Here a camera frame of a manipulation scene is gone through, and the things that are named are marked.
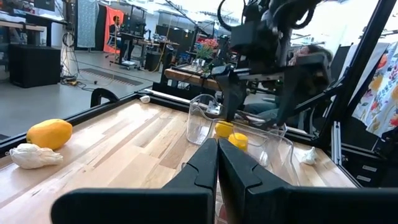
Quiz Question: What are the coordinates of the dark office desk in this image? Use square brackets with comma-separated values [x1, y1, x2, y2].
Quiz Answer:
[0, 12, 68, 47]

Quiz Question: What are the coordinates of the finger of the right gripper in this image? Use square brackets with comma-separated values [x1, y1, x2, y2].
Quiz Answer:
[275, 54, 332, 125]
[214, 67, 250, 123]

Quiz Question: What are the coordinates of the black cabinet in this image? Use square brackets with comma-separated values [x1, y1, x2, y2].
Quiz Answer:
[8, 43, 62, 89]

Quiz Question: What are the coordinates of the white floral print cloth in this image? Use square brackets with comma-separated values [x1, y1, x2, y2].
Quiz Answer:
[352, 39, 398, 138]

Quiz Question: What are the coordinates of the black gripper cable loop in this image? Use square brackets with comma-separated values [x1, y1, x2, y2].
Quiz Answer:
[216, 0, 248, 32]

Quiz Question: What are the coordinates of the red flower bunch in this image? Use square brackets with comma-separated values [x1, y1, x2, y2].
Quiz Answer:
[195, 37, 220, 60]

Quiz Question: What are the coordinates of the black clamp handle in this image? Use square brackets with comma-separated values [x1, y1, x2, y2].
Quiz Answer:
[90, 88, 119, 108]

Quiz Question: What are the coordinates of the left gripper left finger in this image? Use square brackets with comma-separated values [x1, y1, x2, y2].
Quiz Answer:
[51, 138, 218, 224]

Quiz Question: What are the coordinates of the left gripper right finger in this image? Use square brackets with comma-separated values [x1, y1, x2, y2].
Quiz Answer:
[218, 138, 398, 224]

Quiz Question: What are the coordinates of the orange fabric backdrop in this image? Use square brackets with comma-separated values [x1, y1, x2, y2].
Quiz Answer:
[103, 6, 125, 54]

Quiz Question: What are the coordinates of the clear plastic basket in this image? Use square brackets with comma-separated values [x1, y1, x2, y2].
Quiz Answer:
[185, 93, 300, 187]

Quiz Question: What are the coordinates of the wooden desk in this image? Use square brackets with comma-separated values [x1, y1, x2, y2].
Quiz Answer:
[164, 67, 224, 91]

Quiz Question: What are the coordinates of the white garlic bulb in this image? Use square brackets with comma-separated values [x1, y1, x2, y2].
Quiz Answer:
[300, 146, 318, 166]
[9, 142, 65, 170]

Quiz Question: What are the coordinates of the grey patterned curtain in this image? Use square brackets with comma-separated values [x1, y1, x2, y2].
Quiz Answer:
[76, 0, 100, 49]

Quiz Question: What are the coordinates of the person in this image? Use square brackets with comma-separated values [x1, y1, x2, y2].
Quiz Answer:
[108, 14, 124, 54]
[245, 44, 335, 122]

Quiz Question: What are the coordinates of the orange-yellow lemon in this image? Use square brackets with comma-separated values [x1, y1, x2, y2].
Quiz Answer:
[25, 118, 73, 151]

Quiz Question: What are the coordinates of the silver aluminium bracket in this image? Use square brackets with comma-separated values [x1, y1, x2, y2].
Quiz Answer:
[331, 121, 343, 166]

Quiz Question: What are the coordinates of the hanging cable bundle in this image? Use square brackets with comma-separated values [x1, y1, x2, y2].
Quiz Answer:
[60, 0, 81, 82]

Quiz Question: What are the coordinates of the black equipment housing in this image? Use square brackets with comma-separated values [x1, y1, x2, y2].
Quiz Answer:
[338, 118, 398, 189]

